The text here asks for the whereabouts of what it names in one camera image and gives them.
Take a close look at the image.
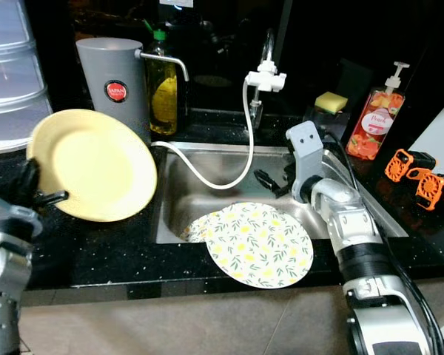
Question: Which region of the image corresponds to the floral print round plate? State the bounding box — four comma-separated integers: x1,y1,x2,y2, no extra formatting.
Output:
181,212,224,244
204,201,315,290

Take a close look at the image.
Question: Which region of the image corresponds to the yellow liquid bottle green cap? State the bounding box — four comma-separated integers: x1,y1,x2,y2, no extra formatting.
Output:
146,27,179,137

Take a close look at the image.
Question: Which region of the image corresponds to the chrome faucet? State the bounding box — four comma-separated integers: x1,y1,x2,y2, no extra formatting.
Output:
258,30,277,75

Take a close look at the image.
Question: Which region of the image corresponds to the yellow round plate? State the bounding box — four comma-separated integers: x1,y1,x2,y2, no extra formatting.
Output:
27,109,158,223

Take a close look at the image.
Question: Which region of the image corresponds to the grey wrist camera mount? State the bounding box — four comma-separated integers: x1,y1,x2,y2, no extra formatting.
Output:
0,185,39,236
286,120,327,201

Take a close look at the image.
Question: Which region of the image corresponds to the white flexible hose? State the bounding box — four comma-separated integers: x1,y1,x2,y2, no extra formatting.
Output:
151,78,255,192

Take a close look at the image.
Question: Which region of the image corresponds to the black sponge holder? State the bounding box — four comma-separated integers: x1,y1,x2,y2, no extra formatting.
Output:
303,107,349,142

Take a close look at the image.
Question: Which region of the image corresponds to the white board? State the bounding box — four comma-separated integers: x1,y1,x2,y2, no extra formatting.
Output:
406,104,444,157

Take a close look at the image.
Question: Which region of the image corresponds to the stainless steel sink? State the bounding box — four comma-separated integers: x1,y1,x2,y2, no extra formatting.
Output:
153,141,409,246

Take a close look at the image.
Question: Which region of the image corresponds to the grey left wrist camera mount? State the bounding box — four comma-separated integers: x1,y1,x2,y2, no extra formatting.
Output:
0,185,39,236

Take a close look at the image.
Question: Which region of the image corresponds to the peach soap pump bottle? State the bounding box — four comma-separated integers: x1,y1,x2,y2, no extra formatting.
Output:
346,61,412,162

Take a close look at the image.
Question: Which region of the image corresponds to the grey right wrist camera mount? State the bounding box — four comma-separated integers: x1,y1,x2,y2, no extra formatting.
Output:
286,120,327,201

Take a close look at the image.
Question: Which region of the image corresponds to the yellow sponge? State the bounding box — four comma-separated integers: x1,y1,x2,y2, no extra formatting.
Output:
314,90,349,114

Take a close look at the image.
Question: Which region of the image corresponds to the white faucet adapter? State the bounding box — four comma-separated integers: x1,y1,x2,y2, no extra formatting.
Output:
243,61,289,94

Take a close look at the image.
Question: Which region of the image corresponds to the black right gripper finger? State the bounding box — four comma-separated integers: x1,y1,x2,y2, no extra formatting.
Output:
253,169,283,195

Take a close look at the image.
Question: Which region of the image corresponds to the grey cylinder dispenser with spout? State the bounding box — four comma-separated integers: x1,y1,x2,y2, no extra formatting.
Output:
75,37,190,146

